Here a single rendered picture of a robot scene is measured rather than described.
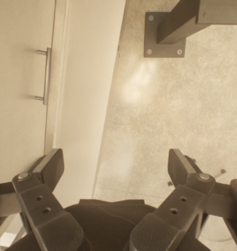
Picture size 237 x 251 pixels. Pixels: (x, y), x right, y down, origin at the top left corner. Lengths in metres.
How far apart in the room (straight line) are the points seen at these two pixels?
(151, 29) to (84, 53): 0.88
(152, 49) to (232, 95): 0.73
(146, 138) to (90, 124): 0.94
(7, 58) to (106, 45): 0.31
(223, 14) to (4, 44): 0.49
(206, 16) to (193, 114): 1.10
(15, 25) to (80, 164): 0.49
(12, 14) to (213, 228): 1.55
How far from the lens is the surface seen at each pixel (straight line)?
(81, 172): 0.73
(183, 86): 1.49
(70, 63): 0.63
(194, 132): 1.61
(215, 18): 0.55
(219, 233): 1.62
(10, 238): 1.16
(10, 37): 0.43
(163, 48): 1.43
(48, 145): 0.68
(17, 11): 0.45
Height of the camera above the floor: 1.40
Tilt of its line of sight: 73 degrees down
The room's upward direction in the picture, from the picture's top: 177 degrees counter-clockwise
